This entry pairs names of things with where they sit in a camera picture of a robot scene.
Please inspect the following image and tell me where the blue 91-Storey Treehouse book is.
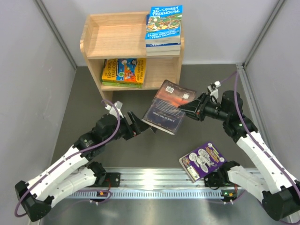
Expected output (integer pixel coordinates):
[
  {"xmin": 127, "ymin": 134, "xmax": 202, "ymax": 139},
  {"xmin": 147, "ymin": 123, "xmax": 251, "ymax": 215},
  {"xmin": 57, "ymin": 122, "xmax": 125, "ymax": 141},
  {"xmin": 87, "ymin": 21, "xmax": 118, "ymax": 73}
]
[{"xmin": 145, "ymin": 14, "xmax": 181, "ymax": 52}]

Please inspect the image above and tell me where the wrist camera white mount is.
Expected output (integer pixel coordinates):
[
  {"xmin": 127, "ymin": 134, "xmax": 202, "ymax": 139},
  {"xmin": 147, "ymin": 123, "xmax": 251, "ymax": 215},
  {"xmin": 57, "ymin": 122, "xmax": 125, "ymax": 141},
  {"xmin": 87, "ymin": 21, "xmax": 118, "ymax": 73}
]
[
  {"xmin": 207, "ymin": 81, "xmax": 221, "ymax": 99},
  {"xmin": 105, "ymin": 101, "xmax": 124, "ymax": 118}
]

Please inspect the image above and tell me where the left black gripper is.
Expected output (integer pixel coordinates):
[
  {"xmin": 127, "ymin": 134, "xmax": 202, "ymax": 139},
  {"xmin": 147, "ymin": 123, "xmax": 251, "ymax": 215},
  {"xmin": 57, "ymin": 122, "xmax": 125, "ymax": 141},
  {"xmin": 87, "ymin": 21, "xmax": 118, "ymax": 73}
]
[{"xmin": 104, "ymin": 110, "xmax": 150, "ymax": 145}]

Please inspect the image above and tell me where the lime green 65-Storey Treehouse book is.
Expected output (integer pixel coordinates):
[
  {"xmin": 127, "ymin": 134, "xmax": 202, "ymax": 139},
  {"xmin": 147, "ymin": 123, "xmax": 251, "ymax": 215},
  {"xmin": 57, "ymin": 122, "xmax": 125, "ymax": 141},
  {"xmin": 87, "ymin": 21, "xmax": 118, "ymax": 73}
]
[{"xmin": 102, "ymin": 82, "xmax": 143, "ymax": 89}]

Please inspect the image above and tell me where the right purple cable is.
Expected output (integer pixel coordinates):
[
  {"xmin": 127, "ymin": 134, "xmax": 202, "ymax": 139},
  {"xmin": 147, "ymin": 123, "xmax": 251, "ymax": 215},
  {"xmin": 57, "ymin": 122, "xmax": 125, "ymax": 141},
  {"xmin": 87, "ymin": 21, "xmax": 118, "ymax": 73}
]
[{"xmin": 220, "ymin": 71, "xmax": 300, "ymax": 204}]

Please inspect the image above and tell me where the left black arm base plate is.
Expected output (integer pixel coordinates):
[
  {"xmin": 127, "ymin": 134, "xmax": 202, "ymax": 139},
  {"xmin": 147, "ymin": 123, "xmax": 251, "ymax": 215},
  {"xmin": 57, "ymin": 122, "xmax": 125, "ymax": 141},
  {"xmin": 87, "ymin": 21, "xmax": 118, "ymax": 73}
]
[{"xmin": 98, "ymin": 172, "xmax": 120, "ymax": 188}]

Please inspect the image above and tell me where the aluminium mounting rail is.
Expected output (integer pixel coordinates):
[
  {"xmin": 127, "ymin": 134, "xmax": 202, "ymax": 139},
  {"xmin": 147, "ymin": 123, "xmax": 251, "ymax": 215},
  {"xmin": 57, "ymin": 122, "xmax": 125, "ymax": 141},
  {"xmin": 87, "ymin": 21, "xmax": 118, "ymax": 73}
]
[{"xmin": 70, "ymin": 166, "xmax": 285, "ymax": 191}]

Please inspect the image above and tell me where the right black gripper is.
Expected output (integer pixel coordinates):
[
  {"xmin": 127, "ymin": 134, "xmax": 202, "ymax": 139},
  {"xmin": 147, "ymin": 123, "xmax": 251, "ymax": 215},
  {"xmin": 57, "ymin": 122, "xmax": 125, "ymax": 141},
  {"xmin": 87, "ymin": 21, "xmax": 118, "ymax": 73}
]
[{"xmin": 178, "ymin": 92, "xmax": 229, "ymax": 122}]

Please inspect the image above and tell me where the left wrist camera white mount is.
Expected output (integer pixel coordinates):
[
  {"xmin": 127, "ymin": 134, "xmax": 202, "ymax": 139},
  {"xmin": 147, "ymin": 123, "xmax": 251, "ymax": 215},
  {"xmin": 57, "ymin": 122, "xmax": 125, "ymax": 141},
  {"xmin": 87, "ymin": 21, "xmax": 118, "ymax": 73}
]
[{"xmin": 105, "ymin": 101, "xmax": 124, "ymax": 118}]

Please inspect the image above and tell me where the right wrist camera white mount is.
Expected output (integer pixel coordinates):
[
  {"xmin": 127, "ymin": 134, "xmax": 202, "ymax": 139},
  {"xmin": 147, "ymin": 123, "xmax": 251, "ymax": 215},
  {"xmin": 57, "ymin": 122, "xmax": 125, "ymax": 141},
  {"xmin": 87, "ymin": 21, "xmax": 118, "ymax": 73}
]
[{"xmin": 207, "ymin": 81, "xmax": 221, "ymax": 99}]

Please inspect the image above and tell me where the dark sunset cover book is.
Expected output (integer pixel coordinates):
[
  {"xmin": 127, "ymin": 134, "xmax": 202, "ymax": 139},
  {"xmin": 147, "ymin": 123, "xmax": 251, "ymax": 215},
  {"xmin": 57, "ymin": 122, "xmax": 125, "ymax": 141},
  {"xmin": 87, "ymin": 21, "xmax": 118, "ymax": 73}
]
[{"xmin": 142, "ymin": 80, "xmax": 197, "ymax": 135}]

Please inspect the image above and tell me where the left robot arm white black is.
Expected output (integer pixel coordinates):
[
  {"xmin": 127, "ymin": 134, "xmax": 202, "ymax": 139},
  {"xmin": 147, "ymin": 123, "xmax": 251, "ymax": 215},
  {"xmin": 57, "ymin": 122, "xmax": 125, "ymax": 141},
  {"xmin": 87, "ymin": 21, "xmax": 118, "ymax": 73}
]
[{"xmin": 15, "ymin": 111, "xmax": 151, "ymax": 222}]

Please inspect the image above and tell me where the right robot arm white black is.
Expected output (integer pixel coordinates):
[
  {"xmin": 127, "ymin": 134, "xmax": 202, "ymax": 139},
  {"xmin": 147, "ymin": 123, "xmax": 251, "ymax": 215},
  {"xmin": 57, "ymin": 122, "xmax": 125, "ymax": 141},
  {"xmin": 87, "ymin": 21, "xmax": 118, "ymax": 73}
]
[{"xmin": 179, "ymin": 90, "xmax": 300, "ymax": 221}]

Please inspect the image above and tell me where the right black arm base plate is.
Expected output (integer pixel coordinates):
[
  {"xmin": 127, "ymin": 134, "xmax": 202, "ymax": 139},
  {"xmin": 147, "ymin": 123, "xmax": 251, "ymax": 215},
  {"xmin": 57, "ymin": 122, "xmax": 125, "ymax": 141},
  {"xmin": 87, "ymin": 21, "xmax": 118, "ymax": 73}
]
[{"xmin": 204, "ymin": 172, "xmax": 235, "ymax": 190}]

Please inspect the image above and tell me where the blue 26-Storey Treehouse book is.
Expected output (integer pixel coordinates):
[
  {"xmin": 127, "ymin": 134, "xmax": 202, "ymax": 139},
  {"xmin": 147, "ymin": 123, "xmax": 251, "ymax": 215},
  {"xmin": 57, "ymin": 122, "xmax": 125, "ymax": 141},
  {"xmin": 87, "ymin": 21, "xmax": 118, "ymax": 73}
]
[{"xmin": 145, "ymin": 5, "xmax": 183, "ymax": 45}]

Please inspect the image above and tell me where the purple Treehouse book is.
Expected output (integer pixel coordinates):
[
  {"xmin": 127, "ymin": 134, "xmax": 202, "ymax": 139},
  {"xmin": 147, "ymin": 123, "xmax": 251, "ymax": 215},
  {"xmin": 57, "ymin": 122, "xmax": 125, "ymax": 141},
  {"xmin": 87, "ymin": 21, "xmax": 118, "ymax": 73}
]
[{"xmin": 179, "ymin": 142, "xmax": 227, "ymax": 182}]

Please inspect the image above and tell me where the wooden two-tier bookshelf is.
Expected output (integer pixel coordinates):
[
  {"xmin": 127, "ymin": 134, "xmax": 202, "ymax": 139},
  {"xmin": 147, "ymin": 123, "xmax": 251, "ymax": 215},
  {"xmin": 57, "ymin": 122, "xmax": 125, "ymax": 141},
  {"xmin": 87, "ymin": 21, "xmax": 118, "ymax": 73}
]
[{"xmin": 80, "ymin": 12, "xmax": 184, "ymax": 100}]

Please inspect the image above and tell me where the slotted grey cable duct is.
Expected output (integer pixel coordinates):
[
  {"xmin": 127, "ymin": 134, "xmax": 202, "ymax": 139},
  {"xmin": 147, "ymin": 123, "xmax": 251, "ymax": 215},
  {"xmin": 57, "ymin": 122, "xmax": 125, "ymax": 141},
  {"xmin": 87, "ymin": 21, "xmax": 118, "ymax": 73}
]
[{"xmin": 70, "ymin": 189, "xmax": 237, "ymax": 200}]

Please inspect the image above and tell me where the yellow 130-Storey Treehouse book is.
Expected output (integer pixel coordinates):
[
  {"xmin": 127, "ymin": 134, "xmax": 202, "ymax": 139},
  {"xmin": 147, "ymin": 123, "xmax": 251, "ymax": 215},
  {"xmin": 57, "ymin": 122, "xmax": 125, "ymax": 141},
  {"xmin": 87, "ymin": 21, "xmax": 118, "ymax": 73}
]
[{"xmin": 101, "ymin": 58, "xmax": 147, "ymax": 85}]

